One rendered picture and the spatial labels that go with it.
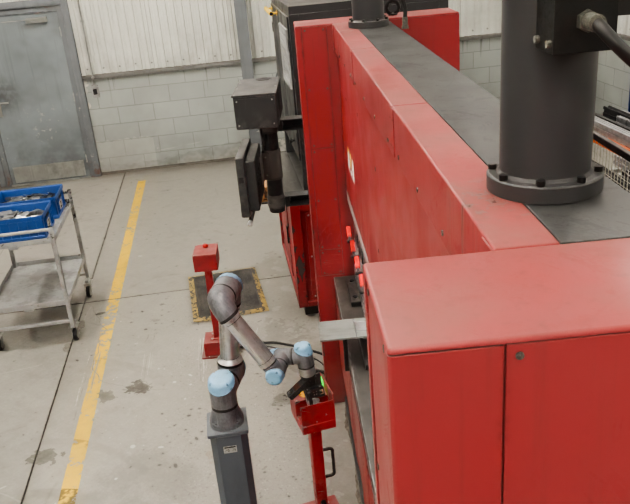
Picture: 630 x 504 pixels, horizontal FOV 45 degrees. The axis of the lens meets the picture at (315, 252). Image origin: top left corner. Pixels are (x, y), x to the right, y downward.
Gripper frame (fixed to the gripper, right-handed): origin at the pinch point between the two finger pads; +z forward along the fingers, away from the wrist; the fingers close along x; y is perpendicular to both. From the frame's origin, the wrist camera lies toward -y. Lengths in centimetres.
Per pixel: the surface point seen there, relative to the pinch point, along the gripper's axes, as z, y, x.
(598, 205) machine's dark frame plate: -155, 19, -181
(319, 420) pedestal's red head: 2.4, 2.2, -4.8
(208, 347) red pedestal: 64, -27, 195
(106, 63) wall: -70, -33, 720
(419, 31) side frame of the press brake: -139, 112, 91
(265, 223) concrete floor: 81, 74, 439
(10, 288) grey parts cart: 28, -159, 314
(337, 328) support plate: -23.8, 24.8, 23.2
